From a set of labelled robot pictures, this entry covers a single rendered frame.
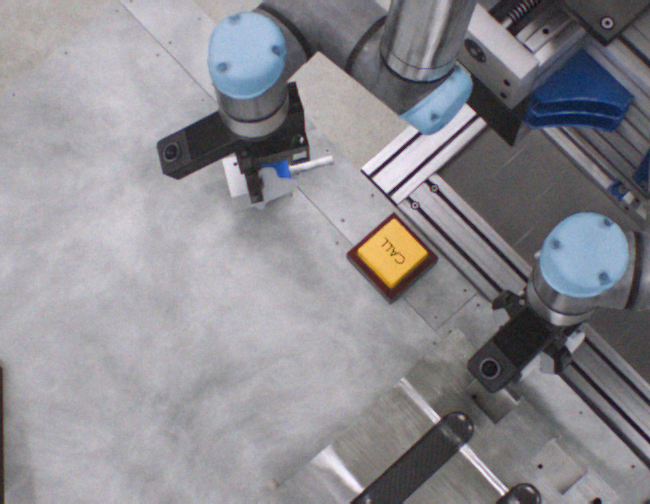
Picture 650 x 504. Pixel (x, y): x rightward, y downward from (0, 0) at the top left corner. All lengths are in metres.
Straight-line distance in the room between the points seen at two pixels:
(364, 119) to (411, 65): 1.30
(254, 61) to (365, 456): 0.47
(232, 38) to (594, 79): 0.51
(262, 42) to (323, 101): 1.28
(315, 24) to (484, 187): 1.01
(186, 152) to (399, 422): 0.38
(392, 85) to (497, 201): 1.02
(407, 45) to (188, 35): 0.57
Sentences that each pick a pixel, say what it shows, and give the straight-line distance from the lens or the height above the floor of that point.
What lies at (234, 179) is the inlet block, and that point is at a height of 0.85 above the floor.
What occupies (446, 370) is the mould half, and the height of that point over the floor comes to 0.89.
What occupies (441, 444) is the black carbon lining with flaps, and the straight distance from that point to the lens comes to 1.49.
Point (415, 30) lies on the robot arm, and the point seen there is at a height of 1.28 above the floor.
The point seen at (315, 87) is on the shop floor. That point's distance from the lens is 2.57.
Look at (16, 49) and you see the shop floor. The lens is 2.69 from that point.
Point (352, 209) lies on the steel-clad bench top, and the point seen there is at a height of 0.80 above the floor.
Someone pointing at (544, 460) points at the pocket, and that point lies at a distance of 1.52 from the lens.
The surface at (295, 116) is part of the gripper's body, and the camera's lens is 1.43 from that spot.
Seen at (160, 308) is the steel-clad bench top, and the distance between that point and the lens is 1.62.
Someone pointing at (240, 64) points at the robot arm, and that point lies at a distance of 1.27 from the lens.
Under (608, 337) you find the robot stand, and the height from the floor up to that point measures 0.21.
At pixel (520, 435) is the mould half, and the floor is 0.89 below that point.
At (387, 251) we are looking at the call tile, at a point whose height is 0.84.
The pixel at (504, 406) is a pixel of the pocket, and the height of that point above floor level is 0.86.
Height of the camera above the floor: 2.35
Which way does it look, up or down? 73 degrees down
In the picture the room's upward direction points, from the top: 2 degrees counter-clockwise
